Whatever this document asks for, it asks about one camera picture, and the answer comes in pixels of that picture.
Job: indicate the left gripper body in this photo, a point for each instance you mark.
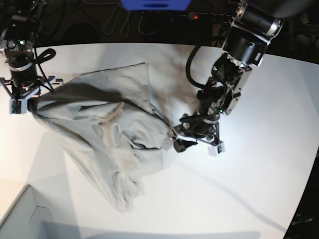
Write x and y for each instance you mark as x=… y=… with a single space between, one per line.
x=197 y=129

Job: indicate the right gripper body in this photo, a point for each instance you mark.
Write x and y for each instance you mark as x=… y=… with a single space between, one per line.
x=20 y=96

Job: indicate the beige t-shirt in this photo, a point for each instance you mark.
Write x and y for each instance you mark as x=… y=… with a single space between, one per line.
x=106 y=123

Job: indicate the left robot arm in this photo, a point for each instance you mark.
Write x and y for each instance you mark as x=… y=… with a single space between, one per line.
x=251 y=32

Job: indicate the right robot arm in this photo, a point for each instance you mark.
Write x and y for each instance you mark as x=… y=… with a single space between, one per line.
x=18 y=49

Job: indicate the black power strip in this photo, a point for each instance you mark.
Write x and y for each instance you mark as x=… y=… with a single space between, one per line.
x=209 y=17

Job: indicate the blue box at top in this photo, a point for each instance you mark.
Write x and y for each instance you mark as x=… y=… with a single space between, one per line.
x=141 y=5

